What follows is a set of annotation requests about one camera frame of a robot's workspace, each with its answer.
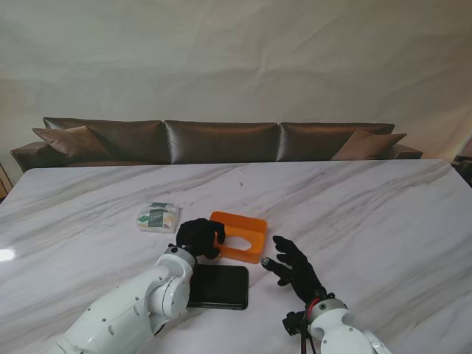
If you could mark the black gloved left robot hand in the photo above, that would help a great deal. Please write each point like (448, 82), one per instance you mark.
(197, 236)

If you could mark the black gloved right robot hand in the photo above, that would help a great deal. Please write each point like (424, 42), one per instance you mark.
(298, 273)

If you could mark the white green tissue pack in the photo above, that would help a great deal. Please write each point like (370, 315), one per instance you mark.
(158, 217)

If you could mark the orange tissue box cover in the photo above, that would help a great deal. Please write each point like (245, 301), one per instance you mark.
(243, 223)

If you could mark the black tissue box base plate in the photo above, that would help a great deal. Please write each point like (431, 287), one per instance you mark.
(221, 287)

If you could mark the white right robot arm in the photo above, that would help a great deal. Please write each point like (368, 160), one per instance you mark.
(339, 328)

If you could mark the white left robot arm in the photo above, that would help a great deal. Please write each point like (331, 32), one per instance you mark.
(132, 306)

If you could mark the brown sofa back cushion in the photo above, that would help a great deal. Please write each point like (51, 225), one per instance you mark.
(221, 142)
(129, 140)
(313, 142)

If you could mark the brown throw pillow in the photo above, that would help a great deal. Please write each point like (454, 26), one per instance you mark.
(70, 142)
(368, 145)

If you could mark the brown leather sofa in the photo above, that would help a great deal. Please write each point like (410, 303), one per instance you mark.
(33, 156)

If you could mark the dark furniture piece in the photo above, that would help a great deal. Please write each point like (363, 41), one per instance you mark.
(464, 167)

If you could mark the wooden furniture piece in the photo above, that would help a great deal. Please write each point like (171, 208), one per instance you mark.
(3, 180)

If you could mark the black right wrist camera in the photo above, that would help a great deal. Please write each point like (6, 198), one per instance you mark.
(293, 323)

